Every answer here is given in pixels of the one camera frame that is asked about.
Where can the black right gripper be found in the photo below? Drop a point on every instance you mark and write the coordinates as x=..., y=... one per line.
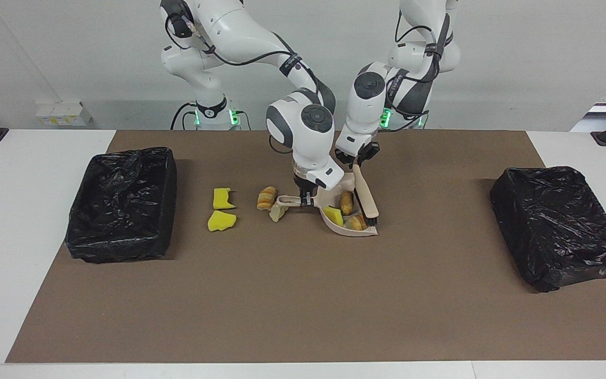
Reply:
x=305, y=187

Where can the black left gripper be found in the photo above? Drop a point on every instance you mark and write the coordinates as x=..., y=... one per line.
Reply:
x=358, y=155

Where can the beige plastic dustpan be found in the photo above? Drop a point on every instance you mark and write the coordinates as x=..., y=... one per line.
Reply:
x=349, y=181

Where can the yellow sponge piece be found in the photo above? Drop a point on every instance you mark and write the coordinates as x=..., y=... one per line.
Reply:
x=221, y=199
x=220, y=221
x=333, y=216

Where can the pale bread chunk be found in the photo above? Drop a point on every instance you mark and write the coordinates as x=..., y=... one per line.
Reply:
x=278, y=213

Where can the brown bread roll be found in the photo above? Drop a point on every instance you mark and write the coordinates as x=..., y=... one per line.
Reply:
x=346, y=202

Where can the striped orange croissant piece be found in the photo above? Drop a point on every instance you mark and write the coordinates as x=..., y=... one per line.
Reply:
x=266, y=199

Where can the beige hand brush black bristles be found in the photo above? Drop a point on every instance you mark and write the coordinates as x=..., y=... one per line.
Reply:
x=365, y=197

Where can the pale orange pastry piece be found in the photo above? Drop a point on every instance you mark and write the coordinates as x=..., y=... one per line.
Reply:
x=356, y=222

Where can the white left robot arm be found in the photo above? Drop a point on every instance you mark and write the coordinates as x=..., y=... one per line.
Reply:
x=366, y=105

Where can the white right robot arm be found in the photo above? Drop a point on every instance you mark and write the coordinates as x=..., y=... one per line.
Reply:
x=303, y=131

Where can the black bag lined bin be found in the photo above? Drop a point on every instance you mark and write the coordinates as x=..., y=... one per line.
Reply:
x=555, y=231
x=124, y=210

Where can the brown table mat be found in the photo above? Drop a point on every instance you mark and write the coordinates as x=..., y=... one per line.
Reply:
x=282, y=316

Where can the white wall socket box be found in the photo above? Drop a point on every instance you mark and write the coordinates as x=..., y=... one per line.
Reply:
x=61, y=113

